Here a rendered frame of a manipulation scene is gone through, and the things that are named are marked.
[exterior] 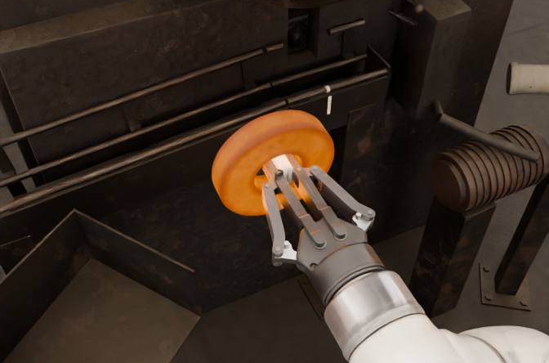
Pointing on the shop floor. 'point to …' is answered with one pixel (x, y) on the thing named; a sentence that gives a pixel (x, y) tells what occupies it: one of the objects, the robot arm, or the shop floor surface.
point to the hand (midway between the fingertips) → (274, 157)
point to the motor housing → (468, 210)
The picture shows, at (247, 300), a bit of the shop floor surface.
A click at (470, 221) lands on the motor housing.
